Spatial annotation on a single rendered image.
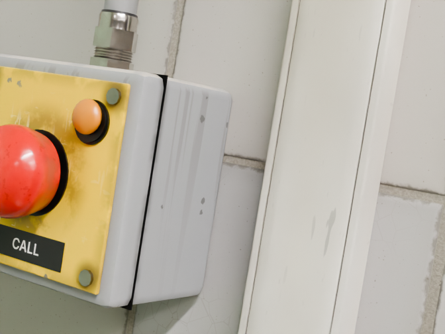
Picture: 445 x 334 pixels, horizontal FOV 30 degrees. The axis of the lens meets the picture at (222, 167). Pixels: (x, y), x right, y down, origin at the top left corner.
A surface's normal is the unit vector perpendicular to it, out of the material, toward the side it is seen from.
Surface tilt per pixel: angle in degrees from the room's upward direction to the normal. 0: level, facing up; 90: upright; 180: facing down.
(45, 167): 76
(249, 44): 90
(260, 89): 90
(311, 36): 90
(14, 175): 87
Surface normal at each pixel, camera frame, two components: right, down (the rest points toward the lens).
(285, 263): -0.56, -0.04
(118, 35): 0.44, 0.11
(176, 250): 0.82, 0.16
